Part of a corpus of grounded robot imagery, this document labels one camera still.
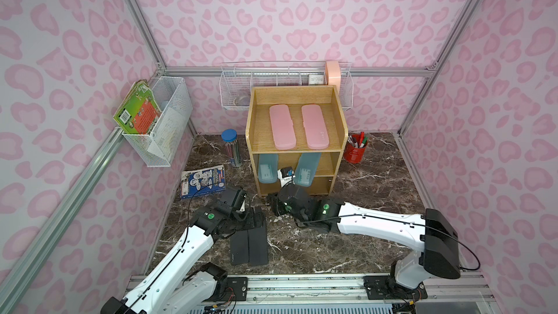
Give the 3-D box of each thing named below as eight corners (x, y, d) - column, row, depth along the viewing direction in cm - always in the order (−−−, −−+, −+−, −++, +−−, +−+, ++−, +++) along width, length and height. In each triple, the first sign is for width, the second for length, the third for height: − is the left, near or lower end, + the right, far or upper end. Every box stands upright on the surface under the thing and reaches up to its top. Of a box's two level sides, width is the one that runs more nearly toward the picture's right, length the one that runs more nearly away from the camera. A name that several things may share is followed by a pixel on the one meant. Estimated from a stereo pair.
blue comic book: (180, 199, 98) (177, 196, 95) (184, 175, 106) (181, 170, 103) (225, 192, 100) (224, 188, 97) (225, 168, 109) (223, 164, 106)
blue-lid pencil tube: (229, 167, 108) (219, 140, 93) (231, 156, 112) (222, 129, 97) (241, 167, 108) (233, 140, 93) (243, 156, 112) (235, 128, 97)
